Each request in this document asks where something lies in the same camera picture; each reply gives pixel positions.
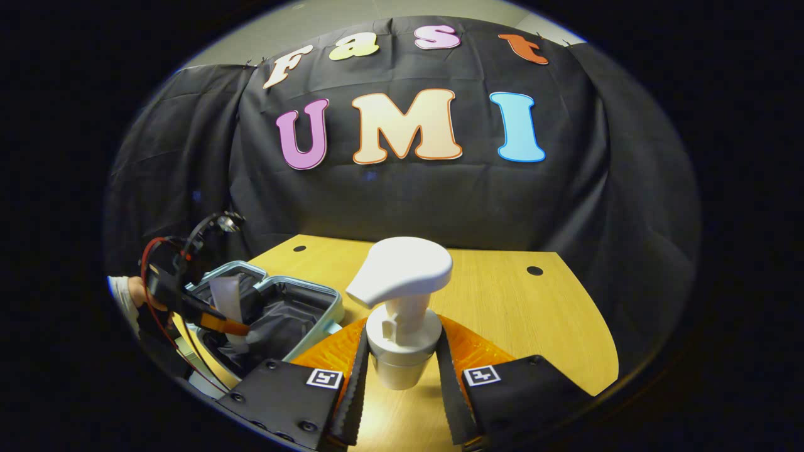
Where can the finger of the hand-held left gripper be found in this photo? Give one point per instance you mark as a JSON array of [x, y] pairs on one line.
[[207, 312]]

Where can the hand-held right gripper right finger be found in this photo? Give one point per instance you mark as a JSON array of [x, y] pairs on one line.
[[453, 408]]

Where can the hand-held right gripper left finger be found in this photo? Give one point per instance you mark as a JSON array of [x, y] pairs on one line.
[[355, 402]]

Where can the white squeeze tube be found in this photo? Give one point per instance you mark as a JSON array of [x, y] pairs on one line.
[[227, 295]]

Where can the small pale suitcase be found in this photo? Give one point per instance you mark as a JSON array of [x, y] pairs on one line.
[[295, 314]]

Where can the white pump bottle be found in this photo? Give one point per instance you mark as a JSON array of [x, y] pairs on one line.
[[402, 270]]

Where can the black backdrop cloth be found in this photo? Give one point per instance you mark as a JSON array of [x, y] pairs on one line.
[[440, 201]]

